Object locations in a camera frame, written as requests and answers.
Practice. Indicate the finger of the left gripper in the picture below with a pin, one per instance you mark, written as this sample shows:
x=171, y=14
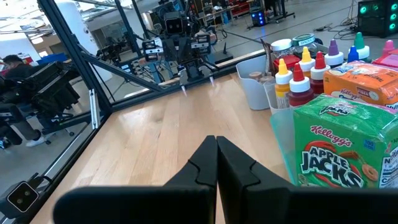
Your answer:
x=183, y=84
x=211, y=77

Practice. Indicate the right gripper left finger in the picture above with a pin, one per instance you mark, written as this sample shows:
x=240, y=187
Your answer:
x=155, y=205

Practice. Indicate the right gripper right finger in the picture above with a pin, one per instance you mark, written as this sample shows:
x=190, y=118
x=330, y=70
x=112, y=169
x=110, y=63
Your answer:
x=280, y=205

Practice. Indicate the cork lid saffron glass jar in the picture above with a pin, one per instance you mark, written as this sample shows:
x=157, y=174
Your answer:
x=255, y=75
x=267, y=79

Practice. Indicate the yellow cap food colouring bottle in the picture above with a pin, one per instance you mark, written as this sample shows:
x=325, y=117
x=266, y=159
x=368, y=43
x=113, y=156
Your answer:
x=306, y=60
x=283, y=82

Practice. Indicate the white lid bagel seasoning jar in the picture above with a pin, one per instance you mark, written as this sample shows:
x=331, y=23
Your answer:
x=281, y=46

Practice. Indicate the green Apple Jacks box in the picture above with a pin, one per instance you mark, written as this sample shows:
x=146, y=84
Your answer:
x=342, y=146

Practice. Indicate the green lid spice jar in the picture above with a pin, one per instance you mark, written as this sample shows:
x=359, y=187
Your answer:
x=303, y=40

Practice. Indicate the purple cap food colouring bottle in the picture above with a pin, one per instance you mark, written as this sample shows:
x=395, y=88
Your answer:
x=333, y=56

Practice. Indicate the blue cap food colouring bottle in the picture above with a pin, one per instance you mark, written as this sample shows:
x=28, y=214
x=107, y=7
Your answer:
x=353, y=55

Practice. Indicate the orange Frosted Mini Wheats box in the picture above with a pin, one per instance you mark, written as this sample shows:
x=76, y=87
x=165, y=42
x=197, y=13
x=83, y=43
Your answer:
x=360, y=81

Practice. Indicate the green cap food colouring bottle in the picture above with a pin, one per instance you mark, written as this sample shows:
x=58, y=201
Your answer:
x=360, y=48

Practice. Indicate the background black robot arm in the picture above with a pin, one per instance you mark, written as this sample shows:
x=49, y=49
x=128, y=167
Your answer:
x=110, y=51

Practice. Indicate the small black antenna device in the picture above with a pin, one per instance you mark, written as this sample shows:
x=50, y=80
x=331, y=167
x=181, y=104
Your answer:
x=223, y=56

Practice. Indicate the teal plastic tray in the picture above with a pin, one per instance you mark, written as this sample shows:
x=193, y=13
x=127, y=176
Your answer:
x=283, y=137

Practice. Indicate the black box with lights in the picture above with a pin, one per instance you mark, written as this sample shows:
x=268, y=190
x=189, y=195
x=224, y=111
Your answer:
x=258, y=17

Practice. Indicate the blue plastic storage bin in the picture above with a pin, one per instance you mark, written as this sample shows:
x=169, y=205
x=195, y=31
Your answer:
x=53, y=58

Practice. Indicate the person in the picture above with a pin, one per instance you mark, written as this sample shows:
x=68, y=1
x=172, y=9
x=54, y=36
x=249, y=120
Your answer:
x=15, y=70

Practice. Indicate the black box green lights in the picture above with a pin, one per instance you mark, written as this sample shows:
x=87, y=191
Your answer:
x=377, y=17

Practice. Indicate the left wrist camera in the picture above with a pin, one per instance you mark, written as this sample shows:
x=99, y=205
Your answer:
x=173, y=25

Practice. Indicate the silver metal bracket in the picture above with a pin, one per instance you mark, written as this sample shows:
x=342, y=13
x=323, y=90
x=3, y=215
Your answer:
x=94, y=109

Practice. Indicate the small grey table-level camera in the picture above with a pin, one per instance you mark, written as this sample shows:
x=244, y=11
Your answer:
x=19, y=197

